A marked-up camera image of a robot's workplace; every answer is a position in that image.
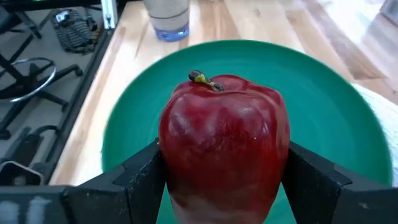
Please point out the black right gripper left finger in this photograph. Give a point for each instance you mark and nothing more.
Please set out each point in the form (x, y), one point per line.
(136, 186)

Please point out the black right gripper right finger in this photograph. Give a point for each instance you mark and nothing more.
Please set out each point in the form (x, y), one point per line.
(326, 193)

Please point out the red apple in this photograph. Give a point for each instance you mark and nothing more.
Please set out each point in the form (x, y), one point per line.
(224, 149)

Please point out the white round woven placemat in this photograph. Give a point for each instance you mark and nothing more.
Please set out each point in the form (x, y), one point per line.
(385, 124)

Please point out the green plastic plate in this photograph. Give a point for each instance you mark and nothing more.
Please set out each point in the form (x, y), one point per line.
(311, 93)

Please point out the small clear drinking glass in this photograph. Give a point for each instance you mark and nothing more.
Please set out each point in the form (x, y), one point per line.
(169, 18)

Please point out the black metal table frame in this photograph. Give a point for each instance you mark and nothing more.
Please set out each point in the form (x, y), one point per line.
(79, 105)

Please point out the white frame bracket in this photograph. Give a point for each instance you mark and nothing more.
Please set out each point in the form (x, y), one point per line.
(109, 14)

